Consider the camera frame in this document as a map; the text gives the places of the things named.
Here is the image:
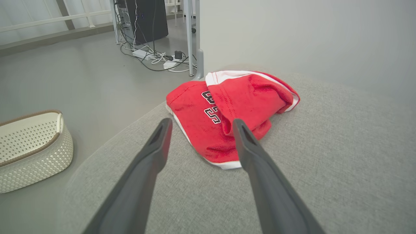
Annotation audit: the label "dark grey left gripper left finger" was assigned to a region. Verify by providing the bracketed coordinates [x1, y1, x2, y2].
[83, 118, 173, 234]

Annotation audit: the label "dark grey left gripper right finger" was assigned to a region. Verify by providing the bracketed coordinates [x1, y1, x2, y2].
[233, 119, 326, 234]

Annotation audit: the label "red shorts with white stripe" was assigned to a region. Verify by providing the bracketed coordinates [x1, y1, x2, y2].
[166, 71, 300, 170]

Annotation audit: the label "white perforated laundry basket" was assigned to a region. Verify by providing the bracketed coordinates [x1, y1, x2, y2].
[0, 110, 74, 194]

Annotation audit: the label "white metal desk leg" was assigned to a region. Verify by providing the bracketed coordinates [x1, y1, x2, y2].
[110, 0, 120, 45]
[184, 0, 195, 77]

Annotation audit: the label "black computer tower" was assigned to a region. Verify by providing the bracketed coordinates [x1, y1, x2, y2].
[116, 0, 169, 45]

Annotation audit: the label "white horizontal railing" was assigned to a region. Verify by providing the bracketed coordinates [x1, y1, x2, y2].
[0, 10, 112, 33]

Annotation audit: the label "white power strips with cables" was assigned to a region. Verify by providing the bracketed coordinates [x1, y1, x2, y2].
[120, 44, 190, 72]

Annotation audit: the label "white floor cable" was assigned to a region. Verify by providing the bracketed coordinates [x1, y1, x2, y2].
[151, 52, 190, 72]

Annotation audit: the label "grey partition end post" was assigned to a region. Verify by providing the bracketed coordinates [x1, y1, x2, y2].
[192, 0, 205, 81]

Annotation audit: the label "grey slanted frame post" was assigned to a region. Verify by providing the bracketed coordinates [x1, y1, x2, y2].
[56, 0, 76, 30]

